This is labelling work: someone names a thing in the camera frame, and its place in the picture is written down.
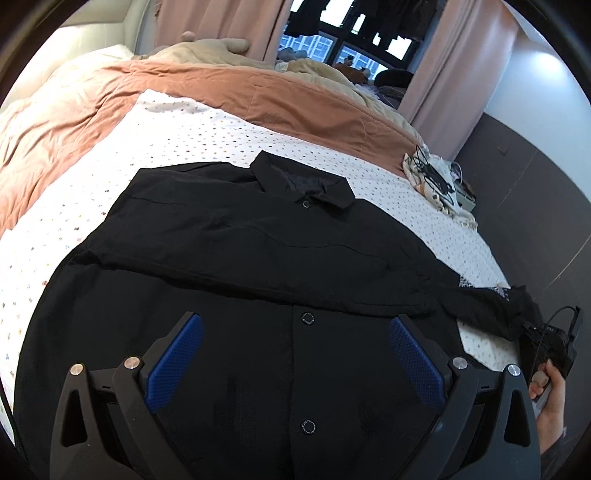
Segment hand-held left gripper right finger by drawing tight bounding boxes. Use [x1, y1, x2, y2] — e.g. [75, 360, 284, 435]
[388, 314, 542, 480]

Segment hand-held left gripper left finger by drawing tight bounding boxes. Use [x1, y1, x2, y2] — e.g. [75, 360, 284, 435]
[48, 311, 204, 480]

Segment black button-up shirt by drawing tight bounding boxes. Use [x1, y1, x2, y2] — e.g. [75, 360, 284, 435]
[14, 150, 543, 480]

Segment person's right forearm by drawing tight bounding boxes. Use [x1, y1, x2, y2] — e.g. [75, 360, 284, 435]
[538, 427, 575, 469]

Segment hanging dark clothes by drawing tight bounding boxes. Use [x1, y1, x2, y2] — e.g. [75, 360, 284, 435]
[288, 0, 441, 47]

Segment person's right hand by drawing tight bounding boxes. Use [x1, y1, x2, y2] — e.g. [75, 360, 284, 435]
[527, 360, 568, 435]

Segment white bedside table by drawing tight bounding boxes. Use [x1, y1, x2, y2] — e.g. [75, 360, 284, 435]
[450, 161, 477, 213]

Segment white floral bed sheet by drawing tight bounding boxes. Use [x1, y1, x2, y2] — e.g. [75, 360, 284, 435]
[0, 90, 511, 416]

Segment terracotta blanket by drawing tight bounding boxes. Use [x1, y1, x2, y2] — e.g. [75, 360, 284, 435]
[0, 60, 428, 236]

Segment pink curtain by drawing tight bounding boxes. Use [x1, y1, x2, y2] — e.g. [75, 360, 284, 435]
[154, 0, 294, 63]
[397, 9, 532, 160]

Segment brown plush toy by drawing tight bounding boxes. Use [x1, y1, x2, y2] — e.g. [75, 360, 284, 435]
[335, 55, 372, 81]

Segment beige duvet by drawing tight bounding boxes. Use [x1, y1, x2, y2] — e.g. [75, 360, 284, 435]
[139, 41, 416, 134]

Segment beige plush toy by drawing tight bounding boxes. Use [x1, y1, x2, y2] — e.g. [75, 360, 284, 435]
[180, 30, 252, 58]

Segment window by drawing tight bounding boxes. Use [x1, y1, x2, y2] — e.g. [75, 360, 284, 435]
[279, 0, 446, 79]

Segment white padded headboard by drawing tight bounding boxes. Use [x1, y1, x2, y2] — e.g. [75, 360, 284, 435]
[0, 0, 162, 107]

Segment black cable bundle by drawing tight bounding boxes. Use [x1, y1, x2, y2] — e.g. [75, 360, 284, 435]
[411, 145, 455, 204]

